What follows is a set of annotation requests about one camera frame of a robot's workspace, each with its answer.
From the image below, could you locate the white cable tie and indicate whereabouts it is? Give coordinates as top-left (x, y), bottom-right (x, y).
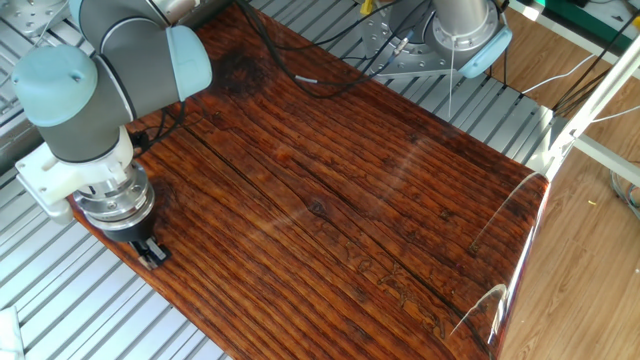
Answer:
top-left (446, 35), bottom-right (459, 120)

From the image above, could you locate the silver robot mounting plate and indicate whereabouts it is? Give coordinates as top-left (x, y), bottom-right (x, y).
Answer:
top-left (359, 0), bottom-right (464, 81)

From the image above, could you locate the thin white cable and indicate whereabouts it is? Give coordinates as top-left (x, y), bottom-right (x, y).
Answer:
top-left (589, 103), bottom-right (640, 124)
top-left (519, 52), bottom-right (597, 96)

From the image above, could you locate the silver perforated plate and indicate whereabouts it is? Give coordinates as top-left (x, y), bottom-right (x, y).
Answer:
top-left (0, 0), bottom-right (72, 39)

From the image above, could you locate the green board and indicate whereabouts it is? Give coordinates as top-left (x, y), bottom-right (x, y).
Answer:
top-left (532, 0), bottom-right (640, 51)

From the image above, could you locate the black cable bundle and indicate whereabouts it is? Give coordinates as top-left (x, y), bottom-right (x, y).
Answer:
top-left (549, 14), bottom-right (640, 115)

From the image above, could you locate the black cable with grey tag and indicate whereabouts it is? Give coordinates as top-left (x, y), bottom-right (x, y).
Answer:
top-left (234, 0), bottom-right (417, 100)

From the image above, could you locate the aluminium frame bar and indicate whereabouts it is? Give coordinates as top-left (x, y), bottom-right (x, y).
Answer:
top-left (572, 133), bottom-right (640, 189)

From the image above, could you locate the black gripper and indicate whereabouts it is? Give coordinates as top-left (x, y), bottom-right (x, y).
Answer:
top-left (102, 213), bottom-right (173, 269)

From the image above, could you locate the grey cable bundle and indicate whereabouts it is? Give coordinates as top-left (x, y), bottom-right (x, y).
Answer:
top-left (608, 168), bottom-right (640, 221)

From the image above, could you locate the glossy wood-print table mat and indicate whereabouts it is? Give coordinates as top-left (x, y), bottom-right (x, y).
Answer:
top-left (67, 0), bottom-right (551, 360)

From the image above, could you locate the white table bar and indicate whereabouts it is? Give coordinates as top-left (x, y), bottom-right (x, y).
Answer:
top-left (507, 0), bottom-right (640, 76)

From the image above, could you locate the aluminium frame post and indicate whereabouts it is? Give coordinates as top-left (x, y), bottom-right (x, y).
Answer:
top-left (547, 34), bottom-right (640, 174)

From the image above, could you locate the white wrist mount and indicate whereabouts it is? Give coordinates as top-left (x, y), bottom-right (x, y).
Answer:
top-left (14, 124), bottom-right (136, 226)

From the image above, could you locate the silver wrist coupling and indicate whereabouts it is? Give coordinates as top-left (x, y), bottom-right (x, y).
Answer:
top-left (72, 159), bottom-right (158, 232)

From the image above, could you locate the white crumpled cloth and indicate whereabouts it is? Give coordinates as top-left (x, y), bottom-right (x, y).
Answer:
top-left (0, 305), bottom-right (26, 360)

